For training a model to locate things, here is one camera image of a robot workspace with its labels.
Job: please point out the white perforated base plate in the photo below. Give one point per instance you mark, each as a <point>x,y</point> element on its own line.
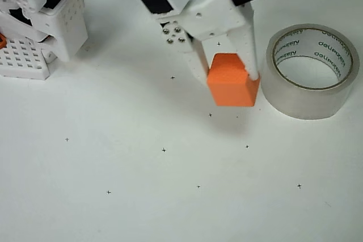
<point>22,60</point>

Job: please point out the small orange plastic piece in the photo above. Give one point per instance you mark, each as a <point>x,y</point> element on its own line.
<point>2,40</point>

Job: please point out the orange foam cube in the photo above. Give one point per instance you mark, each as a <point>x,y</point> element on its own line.
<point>229,89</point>

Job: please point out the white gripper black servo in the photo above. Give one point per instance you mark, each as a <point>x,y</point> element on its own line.
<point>211,19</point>

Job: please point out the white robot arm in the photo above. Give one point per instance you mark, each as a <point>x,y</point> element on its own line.
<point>71,26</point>

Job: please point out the clear packing tape roll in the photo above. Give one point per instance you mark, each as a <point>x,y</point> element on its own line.
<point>297,99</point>

